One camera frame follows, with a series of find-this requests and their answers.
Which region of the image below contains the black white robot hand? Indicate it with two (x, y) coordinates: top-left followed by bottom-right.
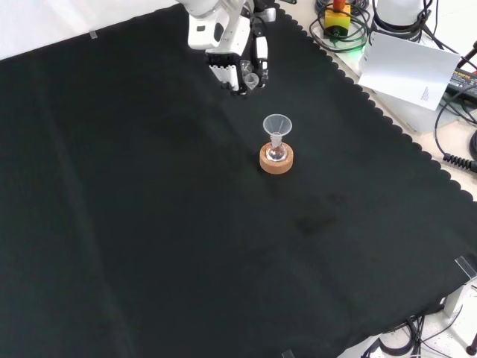
(187, 6), (277, 99)

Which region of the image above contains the clear glass graduated cylinder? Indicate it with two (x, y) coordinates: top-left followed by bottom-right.
(240, 59), (260, 91)

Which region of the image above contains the clear plastic funnel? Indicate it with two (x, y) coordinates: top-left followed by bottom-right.
(262, 113), (294, 141)

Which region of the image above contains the yellow stop button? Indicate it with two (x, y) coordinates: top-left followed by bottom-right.
(323, 0), (353, 39)

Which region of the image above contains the clear round-bottom flask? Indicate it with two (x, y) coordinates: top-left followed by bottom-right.
(265, 133), (288, 163)

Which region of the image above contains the pale board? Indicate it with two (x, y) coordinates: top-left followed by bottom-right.
(357, 31), (463, 112)

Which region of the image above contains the black cloth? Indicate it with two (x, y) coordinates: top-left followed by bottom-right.
(0, 0), (477, 358)

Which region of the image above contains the black power adapter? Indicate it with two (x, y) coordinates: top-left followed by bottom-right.
(444, 64), (477, 100)

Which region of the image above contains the cork ring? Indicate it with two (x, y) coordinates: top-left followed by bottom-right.
(259, 141), (296, 175)

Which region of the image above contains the black coiled cable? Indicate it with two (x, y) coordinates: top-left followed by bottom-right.
(433, 99), (477, 173)

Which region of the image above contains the black cable bundle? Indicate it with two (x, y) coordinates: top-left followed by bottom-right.
(359, 314), (477, 358)

